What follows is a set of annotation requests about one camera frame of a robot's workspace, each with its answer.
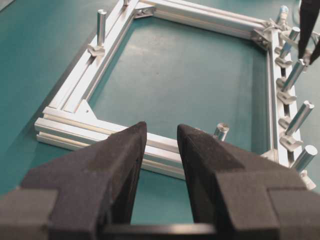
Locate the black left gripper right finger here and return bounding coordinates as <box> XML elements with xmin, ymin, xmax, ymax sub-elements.
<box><xmin>177</xmin><ymin>124</ymin><xmax>320</xmax><ymax>240</ymax></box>

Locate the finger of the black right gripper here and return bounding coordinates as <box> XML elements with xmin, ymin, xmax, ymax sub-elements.
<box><xmin>298</xmin><ymin>0</ymin><xmax>320</xmax><ymax>58</ymax></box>
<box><xmin>306</xmin><ymin>40</ymin><xmax>320</xmax><ymax>65</ymax></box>

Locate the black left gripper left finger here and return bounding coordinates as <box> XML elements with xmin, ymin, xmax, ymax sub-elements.
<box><xmin>0</xmin><ymin>121</ymin><xmax>147</xmax><ymax>240</ymax></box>

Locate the aluminium extrusion frame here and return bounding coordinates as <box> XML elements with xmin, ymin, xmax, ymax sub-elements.
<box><xmin>34</xmin><ymin>0</ymin><xmax>306</xmax><ymax>179</ymax></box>

